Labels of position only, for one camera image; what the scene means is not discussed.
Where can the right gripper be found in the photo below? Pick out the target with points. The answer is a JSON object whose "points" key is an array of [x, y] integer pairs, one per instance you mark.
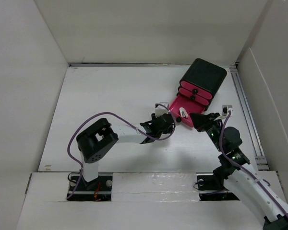
{"points": [[200, 121]]}

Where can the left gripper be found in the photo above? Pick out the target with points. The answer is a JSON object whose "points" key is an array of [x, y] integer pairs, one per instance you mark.
{"points": [[167, 131]]}

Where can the pink drawer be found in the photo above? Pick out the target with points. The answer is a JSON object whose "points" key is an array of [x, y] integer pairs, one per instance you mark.
{"points": [[195, 97], [184, 85], [189, 105]]}

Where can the black drawer cabinet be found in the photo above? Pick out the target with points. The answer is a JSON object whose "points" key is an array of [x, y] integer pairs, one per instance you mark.
{"points": [[206, 75]]}

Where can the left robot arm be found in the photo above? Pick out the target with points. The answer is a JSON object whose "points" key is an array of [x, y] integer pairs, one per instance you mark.
{"points": [[97, 140]]}

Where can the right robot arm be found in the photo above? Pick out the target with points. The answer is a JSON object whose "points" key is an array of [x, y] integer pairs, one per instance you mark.
{"points": [[237, 175]]}

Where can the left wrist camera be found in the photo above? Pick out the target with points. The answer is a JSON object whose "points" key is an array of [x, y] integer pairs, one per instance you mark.
{"points": [[161, 108]]}

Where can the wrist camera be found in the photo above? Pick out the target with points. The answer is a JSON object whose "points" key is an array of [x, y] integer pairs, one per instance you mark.
{"points": [[161, 108], [226, 109]]}

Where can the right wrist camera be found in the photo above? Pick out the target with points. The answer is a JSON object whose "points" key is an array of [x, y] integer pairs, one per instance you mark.
{"points": [[226, 109]]}

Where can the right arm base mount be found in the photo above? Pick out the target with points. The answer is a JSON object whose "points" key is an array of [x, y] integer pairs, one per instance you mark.
{"points": [[211, 185]]}

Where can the aluminium rail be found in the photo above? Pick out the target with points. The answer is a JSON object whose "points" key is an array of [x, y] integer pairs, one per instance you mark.
{"points": [[260, 158]]}

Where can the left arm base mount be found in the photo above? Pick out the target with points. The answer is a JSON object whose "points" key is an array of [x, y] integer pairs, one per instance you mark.
{"points": [[98, 190]]}

